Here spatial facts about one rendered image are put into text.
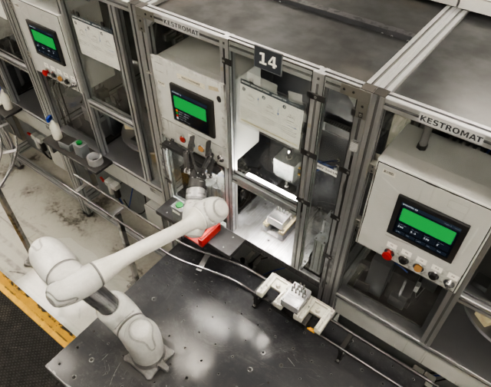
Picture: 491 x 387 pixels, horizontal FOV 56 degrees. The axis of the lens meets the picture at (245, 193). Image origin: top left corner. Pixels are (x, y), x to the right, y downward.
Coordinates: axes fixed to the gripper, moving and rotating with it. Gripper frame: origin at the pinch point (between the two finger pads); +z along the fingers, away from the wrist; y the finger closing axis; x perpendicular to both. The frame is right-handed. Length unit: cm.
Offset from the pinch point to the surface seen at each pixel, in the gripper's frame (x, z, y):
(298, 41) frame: -53, 31, -7
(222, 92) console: -21.0, 16.2, 4.2
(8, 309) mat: 194, -80, 23
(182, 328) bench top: 46, -82, -27
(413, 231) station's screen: -75, -39, -46
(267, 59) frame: -51, 18, 7
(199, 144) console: 14.5, 5.4, -8.6
